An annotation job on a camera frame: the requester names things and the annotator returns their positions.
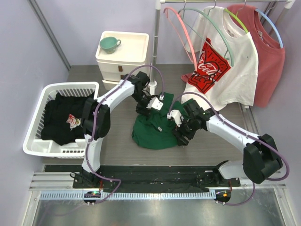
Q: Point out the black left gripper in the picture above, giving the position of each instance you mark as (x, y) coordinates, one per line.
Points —
(140, 109)

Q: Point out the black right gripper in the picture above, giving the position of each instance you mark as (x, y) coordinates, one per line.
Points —
(178, 133)

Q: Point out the green t-shirt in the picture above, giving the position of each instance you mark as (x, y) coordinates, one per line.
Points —
(152, 129)

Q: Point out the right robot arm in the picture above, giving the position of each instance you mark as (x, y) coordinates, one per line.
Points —
(260, 156)

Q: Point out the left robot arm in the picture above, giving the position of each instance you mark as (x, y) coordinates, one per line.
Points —
(96, 121)

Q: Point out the black t-shirt in basket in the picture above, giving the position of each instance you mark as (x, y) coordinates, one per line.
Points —
(62, 119)

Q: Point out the white graphic t-shirt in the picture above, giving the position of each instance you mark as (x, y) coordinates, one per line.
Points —
(228, 61)

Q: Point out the pink hanger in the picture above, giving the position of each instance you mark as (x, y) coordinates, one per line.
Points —
(191, 54)

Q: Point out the red t-shirt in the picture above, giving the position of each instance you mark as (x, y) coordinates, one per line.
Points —
(271, 56)

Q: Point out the lime green hanger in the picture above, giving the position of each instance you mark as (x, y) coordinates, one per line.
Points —
(237, 19)

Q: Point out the blue hanger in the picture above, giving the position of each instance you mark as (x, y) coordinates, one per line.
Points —
(274, 29)

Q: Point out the white drawer unit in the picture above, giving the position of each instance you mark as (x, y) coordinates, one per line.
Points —
(131, 53)

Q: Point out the teal cup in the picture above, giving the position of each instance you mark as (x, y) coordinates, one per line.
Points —
(109, 44)

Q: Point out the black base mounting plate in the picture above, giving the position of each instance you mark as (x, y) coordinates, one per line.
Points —
(153, 179)

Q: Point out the white laundry basket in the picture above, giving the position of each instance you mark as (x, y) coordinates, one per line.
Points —
(34, 144)

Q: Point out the metal clothes rack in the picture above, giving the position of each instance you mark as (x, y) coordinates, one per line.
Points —
(153, 84)

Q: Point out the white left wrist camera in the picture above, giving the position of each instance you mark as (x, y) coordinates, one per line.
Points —
(155, 102)

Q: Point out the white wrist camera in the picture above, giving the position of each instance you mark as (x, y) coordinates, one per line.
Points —
(155, 102)
(176, 116)

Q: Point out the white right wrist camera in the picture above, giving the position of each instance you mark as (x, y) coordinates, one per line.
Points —
(176, 116)

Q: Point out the perforated white cable duct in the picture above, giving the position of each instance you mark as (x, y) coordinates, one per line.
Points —
(93, 195)

